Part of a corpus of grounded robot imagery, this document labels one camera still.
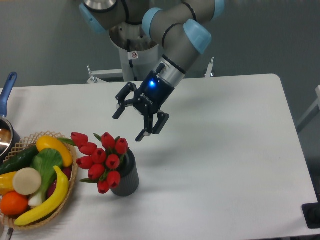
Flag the white frame at right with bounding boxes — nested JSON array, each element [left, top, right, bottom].
[[296, 85, 320, 134]]

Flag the green cucumber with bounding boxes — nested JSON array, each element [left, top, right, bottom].
[[0, 145, 39, 175]]

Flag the beige round disc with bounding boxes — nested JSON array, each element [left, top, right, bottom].
[[12, 167, 42, 196]]

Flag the green bok choy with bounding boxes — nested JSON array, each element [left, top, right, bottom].
[[28, 148, 63, 208]]

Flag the yellow banana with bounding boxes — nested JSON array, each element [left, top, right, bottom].
[[14, 166, 69, 227]]

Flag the yellow squash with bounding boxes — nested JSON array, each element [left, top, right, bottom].
[[36, 135, 73, 168]]

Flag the red tulip bouquet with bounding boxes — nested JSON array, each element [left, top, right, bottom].
[[58, 132, 130, 194]]

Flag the dark grey ribbed vase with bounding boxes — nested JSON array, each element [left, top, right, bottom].
[[111, 150, 140, 197]]

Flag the orange fruit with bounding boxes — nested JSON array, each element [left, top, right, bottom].
[[0, 191, 29, 216]]

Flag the yellow bell pepper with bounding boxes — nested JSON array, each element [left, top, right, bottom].
[[0, 171, 17, 196]]

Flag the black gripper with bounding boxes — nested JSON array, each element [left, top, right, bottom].
[[112, 71, 175, 142]]

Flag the black device at edge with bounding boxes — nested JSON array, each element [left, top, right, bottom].
[[301, 202, 320, 229]]

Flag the blue handled saucepan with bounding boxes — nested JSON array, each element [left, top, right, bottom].
[[0, 72, 21, 165]]

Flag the dark red fruit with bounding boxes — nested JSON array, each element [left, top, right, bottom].
[[46, 167, 72, 198]]

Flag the woven wicker basket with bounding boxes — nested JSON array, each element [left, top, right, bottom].
[[0, 131, 78, 231]]

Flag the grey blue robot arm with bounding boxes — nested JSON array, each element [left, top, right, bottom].
[[79, 0, 225, 141]]

